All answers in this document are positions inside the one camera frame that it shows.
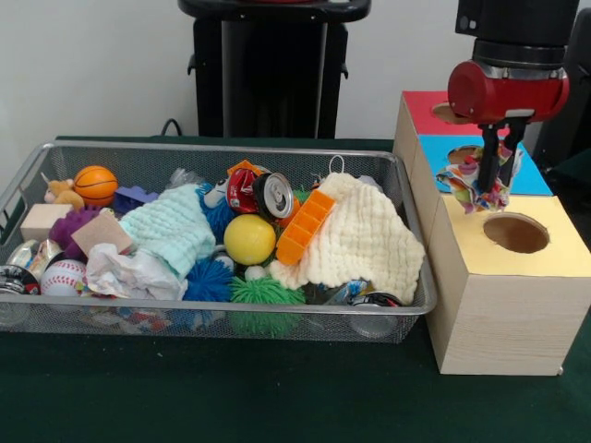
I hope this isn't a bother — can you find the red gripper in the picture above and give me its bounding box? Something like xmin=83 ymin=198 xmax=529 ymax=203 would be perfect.
xmin=446 ymin=58 xmax=572 ymax=193

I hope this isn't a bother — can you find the multicoloured patterned cloth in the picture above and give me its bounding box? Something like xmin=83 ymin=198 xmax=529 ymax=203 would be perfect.
xmin=435 ymin=140 xmax=525 ymax=216

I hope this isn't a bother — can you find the wooden box with three holes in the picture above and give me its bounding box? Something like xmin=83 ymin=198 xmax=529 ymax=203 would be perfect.
xmin=392 ymin=90 xmax=591 ymax=377

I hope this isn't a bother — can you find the shallow mesh bin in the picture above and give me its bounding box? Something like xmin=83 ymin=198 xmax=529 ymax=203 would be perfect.
xmin=0 ymin=140 xmax=439 ymax=345

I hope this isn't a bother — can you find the green covered side table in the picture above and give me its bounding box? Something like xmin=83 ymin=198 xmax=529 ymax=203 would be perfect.
xmin=544 ymin=150 xmax=591 ymax=198

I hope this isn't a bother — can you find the black chair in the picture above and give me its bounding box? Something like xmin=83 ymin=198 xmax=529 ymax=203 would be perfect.
xmin=530 ymin=6 xmax=591 ymax=174

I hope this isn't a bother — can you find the cream knitted cloth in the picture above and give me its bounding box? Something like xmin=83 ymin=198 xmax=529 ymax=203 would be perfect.
xmin=268 ymin=173 xmax=427 ymax=306

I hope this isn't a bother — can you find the orange plastic brick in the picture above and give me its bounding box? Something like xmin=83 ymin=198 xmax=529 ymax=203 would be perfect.
xmin=275 ymin=189 xmax=337 ymax=267

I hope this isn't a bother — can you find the black drinks can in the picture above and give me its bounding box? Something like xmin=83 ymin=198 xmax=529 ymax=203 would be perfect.
xmin=251 ymin=172 xmax=296 ymax=222

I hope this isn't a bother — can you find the yellow ball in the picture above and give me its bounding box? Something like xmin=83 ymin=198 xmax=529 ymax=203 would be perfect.
xmin=223 ymin=213 xmax=277 ymax=267

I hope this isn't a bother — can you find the green spiky ball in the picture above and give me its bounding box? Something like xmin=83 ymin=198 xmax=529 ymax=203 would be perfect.
xmin=226 ymin=275 xmax=308 ymax=339

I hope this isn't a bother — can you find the blue spiky ball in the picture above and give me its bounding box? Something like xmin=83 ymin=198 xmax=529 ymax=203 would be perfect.
xmin=183 ymin=257 xmax=235 ymax=304

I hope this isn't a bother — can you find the mint knitted cloth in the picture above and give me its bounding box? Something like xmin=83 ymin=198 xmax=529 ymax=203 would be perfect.
xmin=118 ymin=183 xmax=217 ymax=281

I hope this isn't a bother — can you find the dark green tablecloth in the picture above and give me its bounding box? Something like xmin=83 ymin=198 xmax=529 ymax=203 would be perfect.
xmin=0 ymin=135 xmax=591 ymax=443

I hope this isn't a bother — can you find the white crumpled paper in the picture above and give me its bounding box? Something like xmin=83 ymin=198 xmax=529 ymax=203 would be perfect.
xmin=84 ymin=243 xmax=189 ymax=301

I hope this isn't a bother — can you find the orange basketball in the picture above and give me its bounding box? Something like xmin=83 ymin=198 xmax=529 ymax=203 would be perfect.
xmin=72 ymin=164 xmax=119 ymax=208

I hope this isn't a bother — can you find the white baseball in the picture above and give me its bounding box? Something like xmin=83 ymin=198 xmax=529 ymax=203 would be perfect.
xmin=40 ymin=258 xmax=88 ymax=297

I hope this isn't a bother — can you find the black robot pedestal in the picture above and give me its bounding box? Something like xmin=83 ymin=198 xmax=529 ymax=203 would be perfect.
xmin=177 ymin=0 xmax=373 ymax=139

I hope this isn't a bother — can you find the black cable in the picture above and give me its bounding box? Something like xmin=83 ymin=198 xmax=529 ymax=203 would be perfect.
xmin=160 ymin=117 xmax=196 ymax=138

